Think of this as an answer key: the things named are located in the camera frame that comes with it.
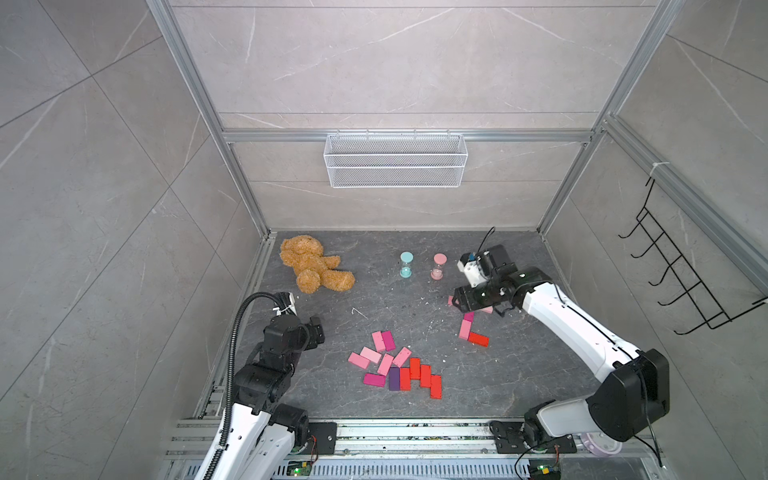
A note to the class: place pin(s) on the brown teddy bear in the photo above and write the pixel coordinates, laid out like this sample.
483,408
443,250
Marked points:
305,255

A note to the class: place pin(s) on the white wire mesh basket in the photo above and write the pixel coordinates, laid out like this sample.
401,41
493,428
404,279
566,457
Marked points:
395,160

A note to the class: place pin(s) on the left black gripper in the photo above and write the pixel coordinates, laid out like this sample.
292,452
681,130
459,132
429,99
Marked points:
312,333

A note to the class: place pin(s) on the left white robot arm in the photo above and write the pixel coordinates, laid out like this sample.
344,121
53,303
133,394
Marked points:
257,431

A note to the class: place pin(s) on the pink sand timer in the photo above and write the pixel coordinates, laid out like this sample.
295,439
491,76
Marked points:
437,271

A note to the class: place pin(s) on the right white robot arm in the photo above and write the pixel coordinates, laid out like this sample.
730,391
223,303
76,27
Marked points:
634,390

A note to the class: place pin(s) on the teal sand timer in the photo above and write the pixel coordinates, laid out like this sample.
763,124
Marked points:
406,259

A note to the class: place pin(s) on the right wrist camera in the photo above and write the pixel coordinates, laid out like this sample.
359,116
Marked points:
470,266

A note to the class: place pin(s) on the pink block right tilted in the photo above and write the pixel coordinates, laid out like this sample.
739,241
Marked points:
402,357

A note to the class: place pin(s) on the purple block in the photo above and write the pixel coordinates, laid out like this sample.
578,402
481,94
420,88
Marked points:
394,379

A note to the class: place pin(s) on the light pink block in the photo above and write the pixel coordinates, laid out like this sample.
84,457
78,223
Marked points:
378,341
465,329
371,355

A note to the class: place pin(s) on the pink block far left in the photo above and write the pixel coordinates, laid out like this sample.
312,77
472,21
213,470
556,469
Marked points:
358,360

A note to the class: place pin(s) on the light pink block tilted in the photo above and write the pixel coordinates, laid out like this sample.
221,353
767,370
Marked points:
371,355

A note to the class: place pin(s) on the red block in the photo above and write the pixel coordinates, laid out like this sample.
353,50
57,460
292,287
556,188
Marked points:
425,376
478,339
405,379
415,368

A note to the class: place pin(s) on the pink block centre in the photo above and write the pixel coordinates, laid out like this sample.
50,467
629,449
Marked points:
385,365

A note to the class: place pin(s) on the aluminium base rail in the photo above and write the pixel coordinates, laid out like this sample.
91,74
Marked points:
460,448

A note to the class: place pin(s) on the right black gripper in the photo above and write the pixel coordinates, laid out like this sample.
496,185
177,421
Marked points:
466,301

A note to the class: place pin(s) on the black wire hook rack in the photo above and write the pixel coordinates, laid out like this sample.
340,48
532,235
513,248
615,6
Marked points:
680,272

